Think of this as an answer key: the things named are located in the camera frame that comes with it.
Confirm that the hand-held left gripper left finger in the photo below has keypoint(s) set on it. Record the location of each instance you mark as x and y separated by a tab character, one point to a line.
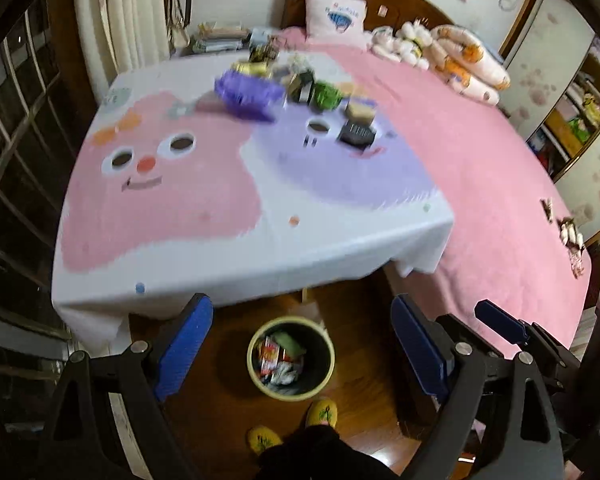
185	350

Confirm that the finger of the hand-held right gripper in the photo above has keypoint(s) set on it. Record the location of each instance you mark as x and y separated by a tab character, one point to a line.
500	317
455	327

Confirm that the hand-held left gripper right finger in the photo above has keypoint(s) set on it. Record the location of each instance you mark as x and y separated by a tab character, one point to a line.
420	350

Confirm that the red white snack packet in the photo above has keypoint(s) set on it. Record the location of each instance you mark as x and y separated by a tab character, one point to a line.
269	355

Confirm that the dark blue trash bin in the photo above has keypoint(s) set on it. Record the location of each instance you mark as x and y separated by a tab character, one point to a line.
320	360

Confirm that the black octagonal box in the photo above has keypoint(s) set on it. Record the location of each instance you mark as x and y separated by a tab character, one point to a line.
356	134

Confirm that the beige box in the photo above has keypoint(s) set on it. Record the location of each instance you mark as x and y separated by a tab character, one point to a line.
360	110

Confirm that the purple plastic bag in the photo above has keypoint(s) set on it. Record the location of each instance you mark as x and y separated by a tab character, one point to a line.
247	92

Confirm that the green wrapper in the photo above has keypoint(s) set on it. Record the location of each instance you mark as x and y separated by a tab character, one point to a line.
327	95

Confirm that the dark green box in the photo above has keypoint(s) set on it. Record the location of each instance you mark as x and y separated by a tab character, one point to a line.
300	86

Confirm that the black gold wrapper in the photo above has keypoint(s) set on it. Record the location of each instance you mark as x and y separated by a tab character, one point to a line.
261	52

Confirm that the small white paper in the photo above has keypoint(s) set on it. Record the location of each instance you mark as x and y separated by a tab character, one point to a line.
297	62

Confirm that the small white plush toy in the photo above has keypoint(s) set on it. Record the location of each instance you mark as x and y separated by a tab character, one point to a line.
570	240

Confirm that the yellow slipper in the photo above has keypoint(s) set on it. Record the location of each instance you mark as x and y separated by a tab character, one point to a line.
263	440
322	412

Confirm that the small brown toy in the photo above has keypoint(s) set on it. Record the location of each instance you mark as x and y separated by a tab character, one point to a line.
547	208

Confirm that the cartoon printed tablecloth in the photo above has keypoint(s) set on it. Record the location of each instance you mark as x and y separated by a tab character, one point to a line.
205	230

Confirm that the person's black trousers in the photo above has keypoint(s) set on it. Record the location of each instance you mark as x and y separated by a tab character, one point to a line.
320	455

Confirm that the pink blanket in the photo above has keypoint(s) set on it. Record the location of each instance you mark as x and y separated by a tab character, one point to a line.
495	170

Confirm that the flower print wardrobe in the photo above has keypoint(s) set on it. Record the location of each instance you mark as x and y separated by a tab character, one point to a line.
535	75

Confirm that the bear print rolled quilt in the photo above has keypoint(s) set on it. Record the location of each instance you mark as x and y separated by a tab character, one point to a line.
470	65

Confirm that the white yellow plush toy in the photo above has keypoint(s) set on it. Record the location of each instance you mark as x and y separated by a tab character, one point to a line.
415	35

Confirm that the white tote bag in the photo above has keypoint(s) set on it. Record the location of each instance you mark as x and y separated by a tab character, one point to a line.
180	36

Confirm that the stack of books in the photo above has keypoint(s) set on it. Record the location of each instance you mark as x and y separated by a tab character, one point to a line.
220	37

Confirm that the light blue small box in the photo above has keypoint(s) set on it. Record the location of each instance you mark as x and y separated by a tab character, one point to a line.
260	36

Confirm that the brown wooden headboard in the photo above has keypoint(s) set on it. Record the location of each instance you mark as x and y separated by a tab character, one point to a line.
410	0

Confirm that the white pillow with blue print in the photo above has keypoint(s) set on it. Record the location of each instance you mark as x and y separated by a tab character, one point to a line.
337	15

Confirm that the cream curtain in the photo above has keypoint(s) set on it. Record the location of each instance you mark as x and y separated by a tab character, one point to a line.
130	10

